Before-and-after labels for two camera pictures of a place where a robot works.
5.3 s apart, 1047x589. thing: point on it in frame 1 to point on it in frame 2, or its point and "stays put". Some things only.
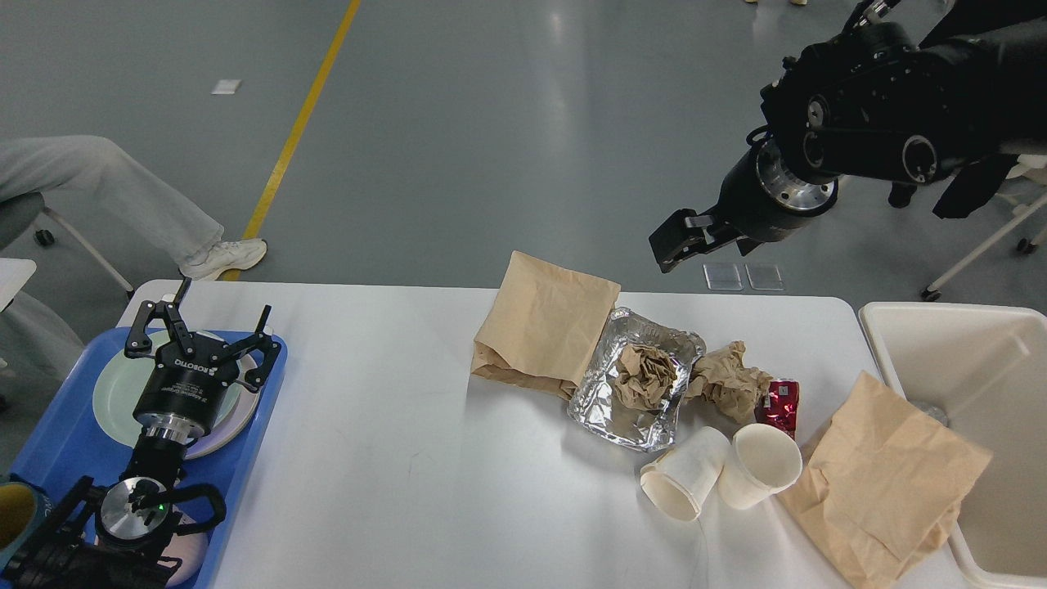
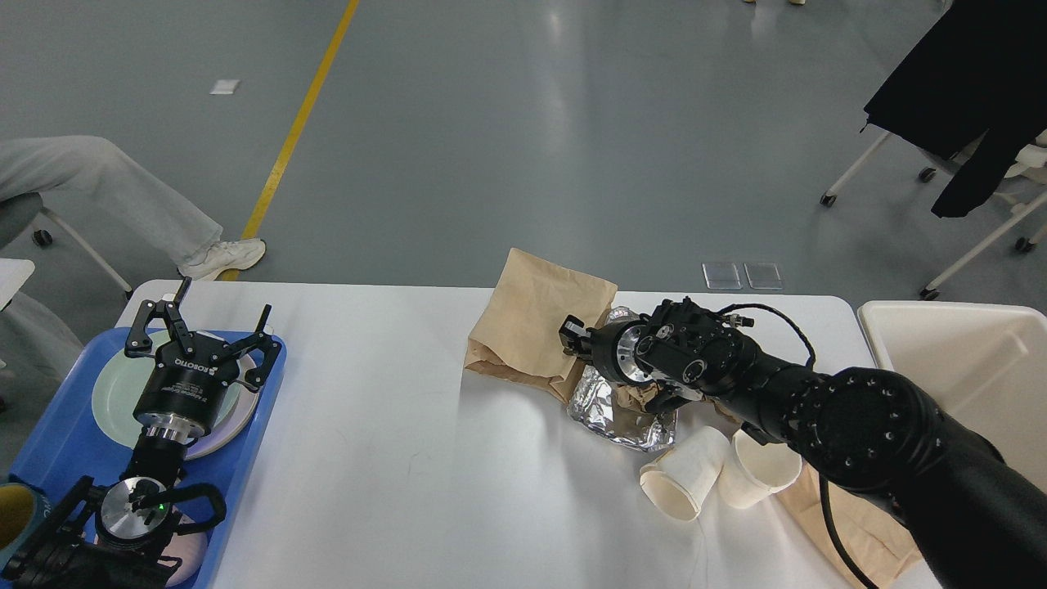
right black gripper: x=761 y=200 to x=613 y=347
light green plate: x=117 y=392 stays put
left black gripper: x=182 y=396 stays put
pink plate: x=226 y=438 stays put
